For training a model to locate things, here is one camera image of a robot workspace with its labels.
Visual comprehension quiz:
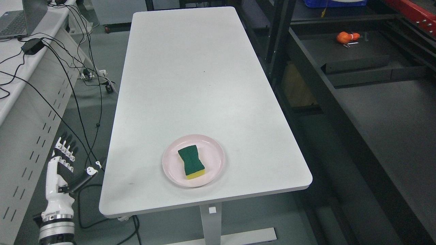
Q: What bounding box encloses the white robotic hand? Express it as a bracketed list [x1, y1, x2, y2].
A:
[41, 133, 103, 222]

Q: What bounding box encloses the green yellow sponge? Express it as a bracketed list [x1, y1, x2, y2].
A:
[178, 145, 205, 180]

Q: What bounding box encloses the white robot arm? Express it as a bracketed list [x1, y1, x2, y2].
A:
[33, 213, 76, 245]

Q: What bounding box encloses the dark metal shelf rack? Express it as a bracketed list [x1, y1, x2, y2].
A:
[229, 0, 435, 245]

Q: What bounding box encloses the white side desk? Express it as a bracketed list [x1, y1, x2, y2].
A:
[0, 7, 94, 245]

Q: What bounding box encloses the white power strip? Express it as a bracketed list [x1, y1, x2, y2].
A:
[80, 69, 107, 81]

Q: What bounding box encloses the white table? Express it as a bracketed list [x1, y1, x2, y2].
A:
[99, 6, 313, 244]

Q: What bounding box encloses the pink round plate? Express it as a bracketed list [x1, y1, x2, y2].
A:
[162, 134, 225, 187]

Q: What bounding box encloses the black power adapter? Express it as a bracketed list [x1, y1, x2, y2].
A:
[21, 38, 45, 55]

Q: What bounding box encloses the grey laptop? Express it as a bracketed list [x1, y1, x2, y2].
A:
[0, 0, 48, 40]

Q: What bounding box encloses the blue plastic bin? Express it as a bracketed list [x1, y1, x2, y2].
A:
[303, 0, 367, 8]

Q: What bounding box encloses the orange toy object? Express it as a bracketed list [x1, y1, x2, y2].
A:
[336, 32, 360, 44]

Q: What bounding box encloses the red metal beam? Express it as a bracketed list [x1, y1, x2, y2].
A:
[386, 0, 436, 38]

